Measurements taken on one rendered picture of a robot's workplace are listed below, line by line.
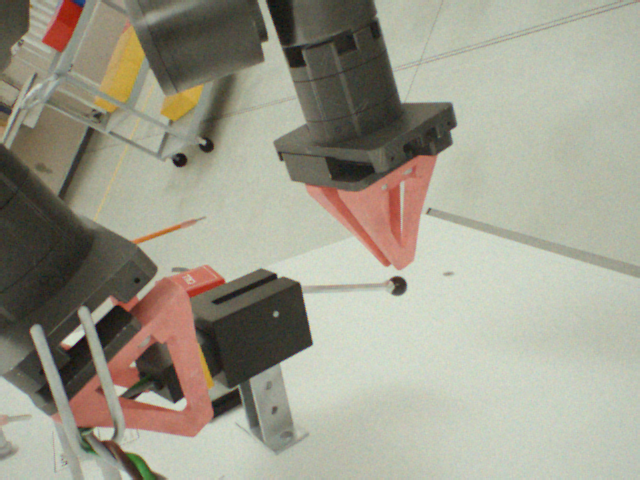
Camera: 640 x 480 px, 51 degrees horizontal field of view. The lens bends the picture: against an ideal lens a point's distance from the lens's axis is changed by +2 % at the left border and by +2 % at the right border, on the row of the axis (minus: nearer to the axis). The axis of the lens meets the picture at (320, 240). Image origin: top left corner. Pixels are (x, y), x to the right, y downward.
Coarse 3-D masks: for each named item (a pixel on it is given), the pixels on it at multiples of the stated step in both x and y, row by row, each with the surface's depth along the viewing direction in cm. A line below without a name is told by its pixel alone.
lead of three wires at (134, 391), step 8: (136, 384) 33; (144, 384) 33; (152, 384) 33; (128, 392) 32; (136, 392) 32; (80, 432) 27; (88, 432) 29; (88, 440) 25; (96, 440) 24; (104, 440) 24; (88, 448) 25; (96, 456) 24
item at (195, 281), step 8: (184, 272) 58; (192, 272) 57; (200, 272) 57; (208, 272) 57; (216, 272) 56; (176, 280) 56; (184, 280) 56; (192, 280) 55; (200, 280) 55; (208, 280) 55; (216, 280) 55; (224, 280) 55; (184, 288) 54; (192, 288) 54; (200, 288) 54; (208, 288) 54; (192, 296) 54
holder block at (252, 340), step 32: (224, 288) 37; (256, 288) 36; (288, 288) 35; (224, 320) 33; (256, 320) 35; (288, 320) 36; (224, 352) 34; (256, 352) 35; (288, 352) 36; (224, 384) 35
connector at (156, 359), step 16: (208, 336) 34; (144, 352) 34; (160, 352) 34; (208, 352) 34; (144, 368) 34; (160, 368) 32; (208, 368) 34; (160, 384) 33; (176, 384) 33; (176, 400) 33
